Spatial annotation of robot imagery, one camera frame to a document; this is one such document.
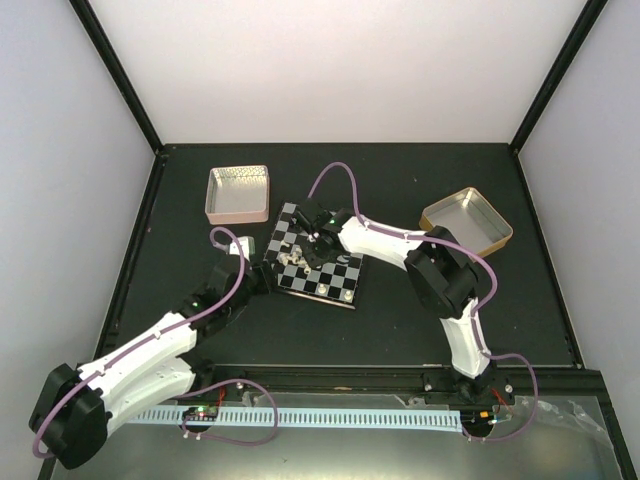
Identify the small circuit board left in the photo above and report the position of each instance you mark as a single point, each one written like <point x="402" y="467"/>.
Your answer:
<point x="200" y="413"/>

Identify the black mounting rail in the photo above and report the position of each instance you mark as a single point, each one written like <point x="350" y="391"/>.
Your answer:
<point x="438" y="385"/>

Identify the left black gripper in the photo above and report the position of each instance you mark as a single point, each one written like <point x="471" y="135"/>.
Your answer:
<point x="267" y="277"/>

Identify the black frame post right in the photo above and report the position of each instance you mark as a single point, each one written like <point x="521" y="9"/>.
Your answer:
<point x="569" y="50"/>

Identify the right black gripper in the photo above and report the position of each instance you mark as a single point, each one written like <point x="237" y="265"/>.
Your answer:
<point x="315" y="261"/>

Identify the pink square tin box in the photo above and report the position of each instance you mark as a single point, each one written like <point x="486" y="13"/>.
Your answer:
<point x="237" y="195"/>

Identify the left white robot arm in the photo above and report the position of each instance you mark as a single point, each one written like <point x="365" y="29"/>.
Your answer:
<point x="79" y="408"/>

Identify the black and silver chessboard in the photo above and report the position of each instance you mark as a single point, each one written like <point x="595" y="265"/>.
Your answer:
<point x="339" y="276"/>

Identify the black frame post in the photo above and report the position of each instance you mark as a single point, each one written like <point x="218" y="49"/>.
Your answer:
<point x="87" y="16"/>
<point x="569" y="50"/>

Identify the black frame post left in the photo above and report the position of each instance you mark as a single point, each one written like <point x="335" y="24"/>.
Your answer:
<point x="87" y="16"/>

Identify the small circuit board right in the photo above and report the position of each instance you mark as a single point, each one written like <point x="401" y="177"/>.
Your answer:
<point x="485" y="417"/>

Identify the gold rectangular tin lid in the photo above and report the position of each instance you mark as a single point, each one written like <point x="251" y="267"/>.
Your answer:
<point x="472" y="220"/>

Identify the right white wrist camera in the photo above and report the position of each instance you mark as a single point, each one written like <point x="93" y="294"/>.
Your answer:
<point x="316" y="212"/>

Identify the pile of white chess pieces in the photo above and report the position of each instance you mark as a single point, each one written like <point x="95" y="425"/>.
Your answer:
<point x="290" y="258"/>

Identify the pile of black chess pieces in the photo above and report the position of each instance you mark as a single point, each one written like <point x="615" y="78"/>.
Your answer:
<point x="300" y="222"/>

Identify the small circuit board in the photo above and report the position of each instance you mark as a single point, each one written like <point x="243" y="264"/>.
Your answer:
<point x="485" y="417"/>
<point x="200" y="413"/>

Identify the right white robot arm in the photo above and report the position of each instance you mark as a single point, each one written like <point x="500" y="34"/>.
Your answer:
<point x="440" y="271"/>

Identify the pale blue cable duct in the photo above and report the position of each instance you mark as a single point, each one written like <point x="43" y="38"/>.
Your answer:
<point x="336" y="418"/>

